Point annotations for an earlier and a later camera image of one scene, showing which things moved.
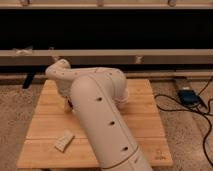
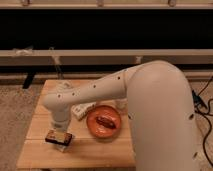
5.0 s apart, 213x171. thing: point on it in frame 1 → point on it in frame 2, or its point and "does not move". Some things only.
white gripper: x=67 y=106 → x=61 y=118
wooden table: x=55 y=136 does not move
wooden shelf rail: x=108 y=56 does not move
